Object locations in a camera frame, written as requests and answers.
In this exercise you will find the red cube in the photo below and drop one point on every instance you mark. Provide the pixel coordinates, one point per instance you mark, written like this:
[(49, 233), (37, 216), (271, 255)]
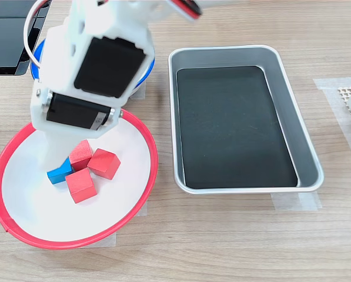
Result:
[(81, 185), (104, 163), (81, 154)]

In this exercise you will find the blue cube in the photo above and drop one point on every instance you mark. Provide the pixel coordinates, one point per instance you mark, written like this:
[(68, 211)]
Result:
[(57, 176)]

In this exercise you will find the clear tape strip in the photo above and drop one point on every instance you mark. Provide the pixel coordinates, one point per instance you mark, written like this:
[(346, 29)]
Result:
[(141, 91), (143, 210), (295, 202), (110, 239)]

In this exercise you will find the blue-rimmed white plate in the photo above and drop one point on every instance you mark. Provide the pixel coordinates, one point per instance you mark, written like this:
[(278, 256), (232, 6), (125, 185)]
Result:
[(147, 77)]

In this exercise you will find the black flat electronic device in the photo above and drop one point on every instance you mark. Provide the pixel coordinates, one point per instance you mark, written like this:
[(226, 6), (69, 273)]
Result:
[(4, 38)]

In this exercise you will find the red-rimmed white plate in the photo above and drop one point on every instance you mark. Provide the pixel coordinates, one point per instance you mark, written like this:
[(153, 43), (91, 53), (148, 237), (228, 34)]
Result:
[(75, 223)]

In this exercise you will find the steel tray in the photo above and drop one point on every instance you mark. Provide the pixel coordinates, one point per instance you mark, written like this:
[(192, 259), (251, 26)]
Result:
[(193, 57)]

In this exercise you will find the black mat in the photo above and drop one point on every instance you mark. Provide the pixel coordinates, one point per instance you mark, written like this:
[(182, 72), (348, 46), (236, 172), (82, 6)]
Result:
[(222, 141)]

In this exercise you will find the translucent tape sheet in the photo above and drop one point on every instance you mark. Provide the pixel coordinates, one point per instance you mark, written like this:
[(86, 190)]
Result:
[(334, 117)]

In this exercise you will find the pale perforated plate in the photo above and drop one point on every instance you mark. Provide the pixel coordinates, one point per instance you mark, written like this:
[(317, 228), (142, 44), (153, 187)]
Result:
[(347, 94)]

